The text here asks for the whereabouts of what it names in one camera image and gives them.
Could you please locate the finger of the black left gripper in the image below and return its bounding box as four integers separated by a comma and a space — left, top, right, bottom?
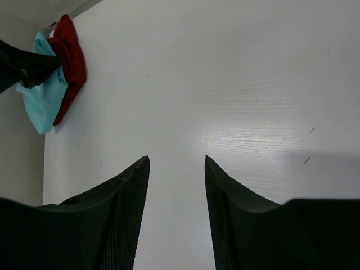
1, 41, 61, 93

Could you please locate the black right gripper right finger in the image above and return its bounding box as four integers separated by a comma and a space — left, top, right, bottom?
205, 157, 359, 269

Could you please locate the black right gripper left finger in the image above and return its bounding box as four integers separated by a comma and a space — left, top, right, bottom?
1, 156, 150, 269

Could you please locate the teal t shirt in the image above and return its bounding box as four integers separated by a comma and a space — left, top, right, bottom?
16, 31, 68, 135

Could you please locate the aluminium table edge rail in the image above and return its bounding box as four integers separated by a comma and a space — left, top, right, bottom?
40, 0, 102, 32

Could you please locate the red folded t shirt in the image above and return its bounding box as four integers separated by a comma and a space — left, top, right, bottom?
48, 15, 87, 126

